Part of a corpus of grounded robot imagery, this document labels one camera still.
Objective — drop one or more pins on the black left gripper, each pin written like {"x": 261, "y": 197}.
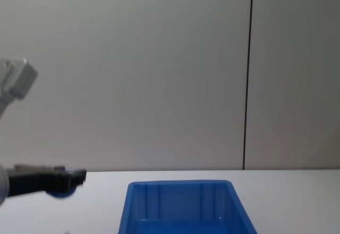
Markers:
{"x": 37, "y": 183}

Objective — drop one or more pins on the blue round disc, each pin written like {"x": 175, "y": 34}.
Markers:
{"x": 59, "y": 194}

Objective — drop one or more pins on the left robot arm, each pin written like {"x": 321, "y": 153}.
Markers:
{"x": 18, "y": 79}

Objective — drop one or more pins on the blue plastic bin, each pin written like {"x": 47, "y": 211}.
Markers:
{"x": 183, "y": 204}

